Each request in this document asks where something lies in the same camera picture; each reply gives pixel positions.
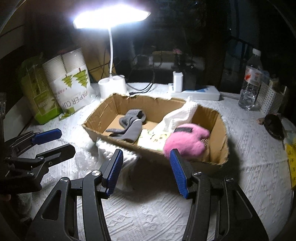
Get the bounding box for pink plush toy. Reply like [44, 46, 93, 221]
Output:
[163, 123, 210, 162]

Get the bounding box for grey sock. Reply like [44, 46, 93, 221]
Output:
[106, 109, 146, 143]

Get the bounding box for green paper cup pack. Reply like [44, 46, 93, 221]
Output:
[18, 54, 62, 125]

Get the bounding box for paper cup sleeve pack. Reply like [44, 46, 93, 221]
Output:
[43, 48, 96, 120]

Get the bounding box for yellow tissue pack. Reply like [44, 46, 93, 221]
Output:
[285, 144, 296, 190]

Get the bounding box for black round object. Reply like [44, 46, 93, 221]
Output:
[263, 114, 285, 141]

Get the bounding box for clear plastic water bottle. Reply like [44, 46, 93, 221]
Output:
[238, 48, 263, 110]

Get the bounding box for white power strip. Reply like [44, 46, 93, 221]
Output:
[168, 83, 220, 101]

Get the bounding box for brown cardboard box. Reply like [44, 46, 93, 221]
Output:
[83, 94, 229, 174]

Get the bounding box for white perforated organizer basket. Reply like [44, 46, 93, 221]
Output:
[256, 78, 285, 115]

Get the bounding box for black power adapter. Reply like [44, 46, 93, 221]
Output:
[183, 69, 196, 90]

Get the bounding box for white USB charger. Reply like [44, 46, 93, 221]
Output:
[173, 71, 183, 92]

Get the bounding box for white desk lamp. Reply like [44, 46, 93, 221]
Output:
[73, 1, 151, 99]

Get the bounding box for black charger cable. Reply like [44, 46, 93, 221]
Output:
[125, 48, 163, 95]

